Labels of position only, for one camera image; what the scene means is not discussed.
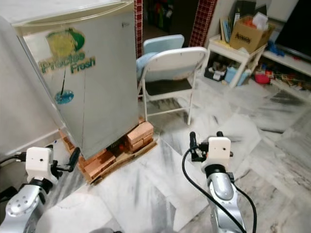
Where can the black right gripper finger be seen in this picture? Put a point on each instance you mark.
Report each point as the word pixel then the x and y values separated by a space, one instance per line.
pixel 219 134
pixel 193 141

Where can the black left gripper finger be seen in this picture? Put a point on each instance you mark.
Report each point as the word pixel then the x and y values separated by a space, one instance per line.
pixel 75 156

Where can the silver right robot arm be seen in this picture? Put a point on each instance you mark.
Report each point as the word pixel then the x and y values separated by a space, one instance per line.
pixel 221 189

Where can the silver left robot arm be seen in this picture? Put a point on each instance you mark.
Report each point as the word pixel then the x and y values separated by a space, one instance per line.
pixel 22 208

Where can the silver mini fridge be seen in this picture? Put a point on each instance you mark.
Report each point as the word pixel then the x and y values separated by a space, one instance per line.
pixel 102 87

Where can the light blue containers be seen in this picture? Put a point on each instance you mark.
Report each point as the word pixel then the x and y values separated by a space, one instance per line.
pixel 231 75

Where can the black and white box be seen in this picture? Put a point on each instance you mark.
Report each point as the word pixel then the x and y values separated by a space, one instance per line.
pixel 213 73

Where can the black plug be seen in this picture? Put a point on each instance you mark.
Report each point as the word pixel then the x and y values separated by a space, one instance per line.
pixel 4 194

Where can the red bowl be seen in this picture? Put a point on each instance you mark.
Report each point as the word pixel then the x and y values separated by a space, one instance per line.
pixel 262 78

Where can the white folding chair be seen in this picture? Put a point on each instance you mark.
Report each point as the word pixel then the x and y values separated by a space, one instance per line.
pixel 175 60

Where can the white shelf stand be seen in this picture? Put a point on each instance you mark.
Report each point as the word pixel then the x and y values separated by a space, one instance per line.
pixel 235 52

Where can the low white shelf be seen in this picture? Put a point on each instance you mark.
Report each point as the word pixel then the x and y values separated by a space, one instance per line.
pixel 289 62

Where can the brown cardboard box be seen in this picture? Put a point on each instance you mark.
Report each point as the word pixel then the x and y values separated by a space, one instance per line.
pixel 248 38

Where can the light blue chair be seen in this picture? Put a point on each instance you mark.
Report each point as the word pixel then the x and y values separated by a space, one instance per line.
pixel 163 44

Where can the upright books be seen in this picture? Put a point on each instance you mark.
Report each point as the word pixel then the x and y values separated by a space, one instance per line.
pixel 225 30

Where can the red tiled pillar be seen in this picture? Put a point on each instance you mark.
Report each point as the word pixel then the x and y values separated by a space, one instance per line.
pixel 203 22

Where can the white crumpled paper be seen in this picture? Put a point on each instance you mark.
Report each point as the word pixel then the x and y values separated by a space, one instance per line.
pixel 260 20

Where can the black television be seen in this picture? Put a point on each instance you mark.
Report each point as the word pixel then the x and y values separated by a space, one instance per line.
pixel 296 24

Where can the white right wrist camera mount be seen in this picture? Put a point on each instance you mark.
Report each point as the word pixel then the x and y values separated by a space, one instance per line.
pixel 218 151

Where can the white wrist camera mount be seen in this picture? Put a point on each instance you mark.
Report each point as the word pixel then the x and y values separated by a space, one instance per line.
pixel 218 151
pixel 40 165

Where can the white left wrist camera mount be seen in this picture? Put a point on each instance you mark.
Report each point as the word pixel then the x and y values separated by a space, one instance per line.
pixel 40 165

